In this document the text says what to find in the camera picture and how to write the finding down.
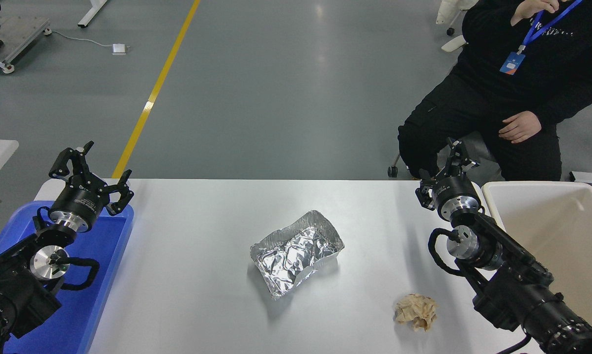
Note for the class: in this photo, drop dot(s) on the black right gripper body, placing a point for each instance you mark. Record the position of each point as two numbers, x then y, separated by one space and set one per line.
455 191

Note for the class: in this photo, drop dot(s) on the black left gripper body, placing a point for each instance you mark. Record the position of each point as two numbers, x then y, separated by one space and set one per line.
82 201

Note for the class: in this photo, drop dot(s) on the tan paper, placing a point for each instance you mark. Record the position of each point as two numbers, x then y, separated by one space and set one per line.
416 312

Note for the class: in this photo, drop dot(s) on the foil tray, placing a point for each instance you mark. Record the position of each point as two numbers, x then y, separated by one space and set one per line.
296 255

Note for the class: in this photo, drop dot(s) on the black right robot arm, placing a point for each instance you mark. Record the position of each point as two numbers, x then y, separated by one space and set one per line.
521 290

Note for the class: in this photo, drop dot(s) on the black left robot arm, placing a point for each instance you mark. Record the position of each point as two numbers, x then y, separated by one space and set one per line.
11 295

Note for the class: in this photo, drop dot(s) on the person's left hand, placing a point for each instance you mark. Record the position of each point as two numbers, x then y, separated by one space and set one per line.
521 127

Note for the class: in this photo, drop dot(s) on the person's right hand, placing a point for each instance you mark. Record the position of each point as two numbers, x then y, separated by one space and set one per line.
534 7

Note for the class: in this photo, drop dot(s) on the grey office chair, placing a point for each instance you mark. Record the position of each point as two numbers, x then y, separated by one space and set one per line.
485 150

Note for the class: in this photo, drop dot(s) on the blue plastic tray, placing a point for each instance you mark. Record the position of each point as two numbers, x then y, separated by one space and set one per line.
104 255

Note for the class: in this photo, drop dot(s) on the person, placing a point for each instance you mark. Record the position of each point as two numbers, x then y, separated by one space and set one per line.
472 98

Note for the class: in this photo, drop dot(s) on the large pale bin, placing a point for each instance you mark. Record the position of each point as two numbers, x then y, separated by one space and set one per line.
561 221

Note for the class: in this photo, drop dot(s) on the white chair armrest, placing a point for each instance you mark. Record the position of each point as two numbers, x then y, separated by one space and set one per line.
455 44

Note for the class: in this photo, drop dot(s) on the white power adapter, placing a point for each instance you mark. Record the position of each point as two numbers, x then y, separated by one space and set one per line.
120 48

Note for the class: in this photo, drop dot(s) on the white flat board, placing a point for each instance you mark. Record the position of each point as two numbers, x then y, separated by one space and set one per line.
590 178

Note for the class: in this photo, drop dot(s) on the metal wheeled platform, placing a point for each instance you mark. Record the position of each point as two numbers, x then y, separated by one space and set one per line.
25 29

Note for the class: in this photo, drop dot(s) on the white desk leg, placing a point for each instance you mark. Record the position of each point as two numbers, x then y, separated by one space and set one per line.
92 14

